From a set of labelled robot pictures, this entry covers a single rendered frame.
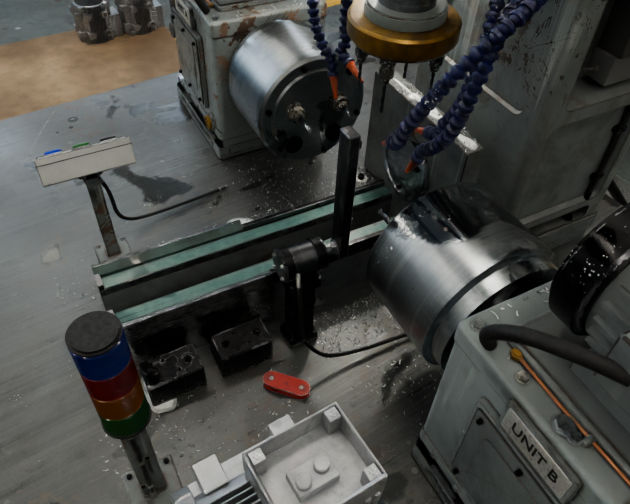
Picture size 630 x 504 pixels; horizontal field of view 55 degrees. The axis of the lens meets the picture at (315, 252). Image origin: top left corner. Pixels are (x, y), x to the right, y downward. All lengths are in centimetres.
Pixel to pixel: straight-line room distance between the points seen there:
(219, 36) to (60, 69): 209
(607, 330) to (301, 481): 35
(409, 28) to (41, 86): 254
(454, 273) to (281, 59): 61
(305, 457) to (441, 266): 33
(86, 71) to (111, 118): 160
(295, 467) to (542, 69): 72
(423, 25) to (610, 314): 51
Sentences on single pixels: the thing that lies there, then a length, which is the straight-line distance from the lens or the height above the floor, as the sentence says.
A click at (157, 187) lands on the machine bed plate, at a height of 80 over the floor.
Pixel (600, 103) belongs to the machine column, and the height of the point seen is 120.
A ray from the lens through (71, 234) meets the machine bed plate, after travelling 143.
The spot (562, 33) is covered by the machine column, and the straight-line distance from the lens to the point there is 103.
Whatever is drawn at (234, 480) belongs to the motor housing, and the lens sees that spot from 74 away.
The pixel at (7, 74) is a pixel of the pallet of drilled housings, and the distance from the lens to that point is 346.
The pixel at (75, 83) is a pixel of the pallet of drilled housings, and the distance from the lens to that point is 327.
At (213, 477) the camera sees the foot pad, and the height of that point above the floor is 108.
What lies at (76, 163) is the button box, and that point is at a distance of 118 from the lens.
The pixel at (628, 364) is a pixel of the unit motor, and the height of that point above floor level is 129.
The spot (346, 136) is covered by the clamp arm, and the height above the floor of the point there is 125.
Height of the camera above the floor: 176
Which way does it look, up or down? 46 degrees down
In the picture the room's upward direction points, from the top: 3 degrees clockwise
